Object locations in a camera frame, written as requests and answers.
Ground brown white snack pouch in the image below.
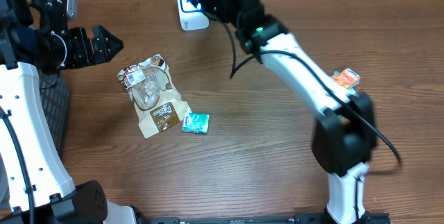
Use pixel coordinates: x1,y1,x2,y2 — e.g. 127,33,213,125
117,54,191,138

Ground teal box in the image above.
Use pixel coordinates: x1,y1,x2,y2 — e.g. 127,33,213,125
182,112,210,135

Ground orange small box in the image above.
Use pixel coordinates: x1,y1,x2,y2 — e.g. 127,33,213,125
331,68,361,89

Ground teal white packet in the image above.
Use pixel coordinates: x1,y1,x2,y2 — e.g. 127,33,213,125
349,88,358,96

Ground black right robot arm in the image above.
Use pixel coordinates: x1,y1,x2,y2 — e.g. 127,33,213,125
189,0,376,223

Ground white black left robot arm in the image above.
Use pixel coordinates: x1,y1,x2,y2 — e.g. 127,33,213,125
1,0,144,223

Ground white barcode scanner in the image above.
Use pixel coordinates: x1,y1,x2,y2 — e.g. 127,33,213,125
177,0,210,31

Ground grey plastic mesh basket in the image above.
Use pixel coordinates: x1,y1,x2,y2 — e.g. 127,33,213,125
39,72,71,158

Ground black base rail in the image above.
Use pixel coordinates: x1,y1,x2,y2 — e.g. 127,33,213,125
146,214,330,224

